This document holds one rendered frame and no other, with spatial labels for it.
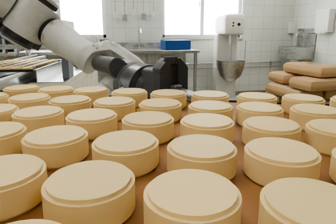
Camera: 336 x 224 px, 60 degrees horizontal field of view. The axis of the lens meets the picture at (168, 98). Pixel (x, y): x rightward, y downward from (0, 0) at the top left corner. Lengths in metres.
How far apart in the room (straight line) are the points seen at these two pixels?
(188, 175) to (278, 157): 0.06
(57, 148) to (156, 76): 0.27
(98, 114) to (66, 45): 0.40
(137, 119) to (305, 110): 0.17
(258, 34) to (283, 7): 0.65
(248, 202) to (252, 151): 0.04
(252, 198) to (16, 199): 0.13
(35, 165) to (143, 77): 0.34
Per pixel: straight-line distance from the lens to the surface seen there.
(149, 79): 0.49
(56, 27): 0.71
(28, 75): 1.80
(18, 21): 0.72
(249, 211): 0.18
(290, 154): 0.21
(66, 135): 0.24
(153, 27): 4.86
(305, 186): 0.17
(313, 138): 0.28
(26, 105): 0.39
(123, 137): 0.23
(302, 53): 5.21
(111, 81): 0.60
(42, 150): 0.23
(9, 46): 1.84
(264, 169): 0.20
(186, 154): 0.20
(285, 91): 4.14
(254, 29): 5.45
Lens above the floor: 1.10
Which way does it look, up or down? 12 degrees down
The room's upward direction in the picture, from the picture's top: straight up
